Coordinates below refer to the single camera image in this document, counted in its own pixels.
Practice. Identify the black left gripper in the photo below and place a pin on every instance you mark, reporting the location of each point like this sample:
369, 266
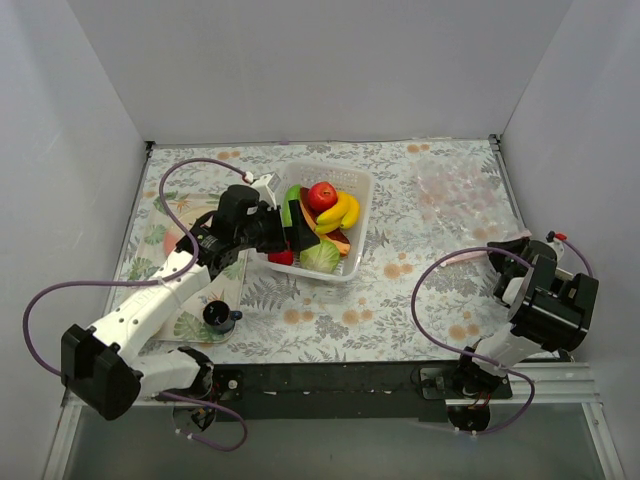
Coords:
291, 228

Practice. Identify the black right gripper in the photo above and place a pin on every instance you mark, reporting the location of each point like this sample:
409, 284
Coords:
507, 257

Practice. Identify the clear zip top bag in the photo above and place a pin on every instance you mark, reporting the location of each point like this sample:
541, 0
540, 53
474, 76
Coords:
464, 203

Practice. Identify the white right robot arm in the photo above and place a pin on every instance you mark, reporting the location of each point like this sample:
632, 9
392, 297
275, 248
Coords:
549, 309

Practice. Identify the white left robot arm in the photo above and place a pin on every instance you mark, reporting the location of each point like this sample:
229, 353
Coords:
101, 364

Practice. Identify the red strawberry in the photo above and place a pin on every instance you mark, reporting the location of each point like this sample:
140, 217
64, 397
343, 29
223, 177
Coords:
285, 258

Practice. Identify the green cucumber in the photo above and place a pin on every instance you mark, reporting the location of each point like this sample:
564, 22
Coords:
290, 212

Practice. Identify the green cabbage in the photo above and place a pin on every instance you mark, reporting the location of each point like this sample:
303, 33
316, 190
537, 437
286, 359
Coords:
323, 257

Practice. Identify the red apple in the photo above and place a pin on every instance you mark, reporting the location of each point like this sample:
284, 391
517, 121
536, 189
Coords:
322, 196

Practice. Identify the yellow banana bunch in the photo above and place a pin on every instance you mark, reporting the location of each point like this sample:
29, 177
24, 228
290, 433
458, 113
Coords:
347, 209

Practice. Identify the white plastic basket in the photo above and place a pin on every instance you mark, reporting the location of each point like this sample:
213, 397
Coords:
356, 182

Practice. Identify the floral table mat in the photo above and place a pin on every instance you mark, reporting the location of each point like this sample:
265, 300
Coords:
391, 310

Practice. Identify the pink beige round plate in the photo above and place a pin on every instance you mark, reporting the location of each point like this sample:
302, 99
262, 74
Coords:
174, 233

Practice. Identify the dark blue mug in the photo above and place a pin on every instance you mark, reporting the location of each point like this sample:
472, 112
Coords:
220, 317

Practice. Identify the leaf patterned tray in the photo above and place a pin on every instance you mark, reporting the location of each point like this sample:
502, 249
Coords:
186, 324

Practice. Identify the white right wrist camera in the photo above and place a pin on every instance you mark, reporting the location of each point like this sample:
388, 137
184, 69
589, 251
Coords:
556, 241

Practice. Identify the aluminium frame rail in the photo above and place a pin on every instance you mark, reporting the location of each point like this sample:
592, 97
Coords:
546, 422

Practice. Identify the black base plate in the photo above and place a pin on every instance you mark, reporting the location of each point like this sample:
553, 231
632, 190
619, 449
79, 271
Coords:
369, 390

